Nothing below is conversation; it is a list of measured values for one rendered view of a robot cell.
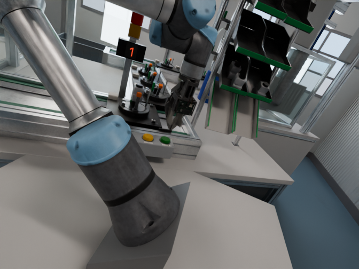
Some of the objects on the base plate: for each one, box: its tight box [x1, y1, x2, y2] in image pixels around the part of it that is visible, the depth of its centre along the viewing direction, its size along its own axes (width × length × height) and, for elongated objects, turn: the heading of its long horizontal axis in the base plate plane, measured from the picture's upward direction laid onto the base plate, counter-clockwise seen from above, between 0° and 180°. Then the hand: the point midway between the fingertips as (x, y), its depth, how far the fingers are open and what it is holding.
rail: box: [0, 103, 202, 160], centre depth 76 cm, size 6×89×11 cm, turn 73°
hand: (170, 125), depth 75 cm, fingers closed
